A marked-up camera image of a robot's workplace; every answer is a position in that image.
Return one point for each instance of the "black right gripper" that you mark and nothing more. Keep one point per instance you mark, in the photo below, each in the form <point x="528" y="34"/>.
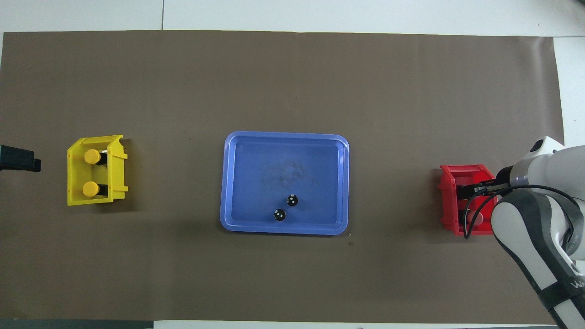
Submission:
<point x="504" y="176"/>

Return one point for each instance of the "red push button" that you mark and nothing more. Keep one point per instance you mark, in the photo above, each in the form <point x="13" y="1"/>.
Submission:
<point x="475" y="215"/>

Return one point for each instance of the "yellow push button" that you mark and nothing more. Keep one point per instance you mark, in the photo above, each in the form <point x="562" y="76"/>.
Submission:
<point x="92" y="156"/>
<point x="90" y="188"/>

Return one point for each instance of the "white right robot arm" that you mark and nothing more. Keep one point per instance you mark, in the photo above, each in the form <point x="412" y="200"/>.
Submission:
<point x="525" y="228"/>

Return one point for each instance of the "blue plastic tray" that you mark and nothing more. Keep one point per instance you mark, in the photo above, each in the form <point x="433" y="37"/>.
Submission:
<point x="256" y="183"/>

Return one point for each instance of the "red plastic bin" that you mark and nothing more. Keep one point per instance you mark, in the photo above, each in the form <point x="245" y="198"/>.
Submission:
<point x="450" y="214"/>

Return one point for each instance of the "yellow plastic bin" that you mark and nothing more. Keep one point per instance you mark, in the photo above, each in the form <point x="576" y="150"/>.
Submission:
<point x="118" y="183"/>

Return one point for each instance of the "black cylinder component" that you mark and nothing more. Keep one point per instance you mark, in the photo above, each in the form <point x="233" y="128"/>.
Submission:
<point x="292" y="200"/>
<point x="279" y="214"/>

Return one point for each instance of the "brown table mat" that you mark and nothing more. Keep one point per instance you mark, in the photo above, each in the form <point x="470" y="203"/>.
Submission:
<point x="292" y="82"/>

